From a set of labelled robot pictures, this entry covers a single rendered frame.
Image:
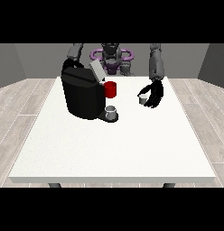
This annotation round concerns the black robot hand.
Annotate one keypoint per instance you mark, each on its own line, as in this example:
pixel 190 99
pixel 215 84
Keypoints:
pixel 155 94
pixel 71 63

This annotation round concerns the small grey coffee pod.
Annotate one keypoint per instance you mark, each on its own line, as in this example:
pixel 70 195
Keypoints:
pixel 142 99

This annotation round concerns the pale grey machine lid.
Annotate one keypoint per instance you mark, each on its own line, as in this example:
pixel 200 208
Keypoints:
pixel 97 70

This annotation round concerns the black coffee machine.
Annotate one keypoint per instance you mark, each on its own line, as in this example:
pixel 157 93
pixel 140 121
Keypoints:
pixel 82 93

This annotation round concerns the red pod holder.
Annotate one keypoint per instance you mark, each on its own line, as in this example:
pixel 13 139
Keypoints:
pixel 110 89

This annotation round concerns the small grey cup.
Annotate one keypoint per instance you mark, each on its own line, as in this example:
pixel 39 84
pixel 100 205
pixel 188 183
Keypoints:
pixel 110 113

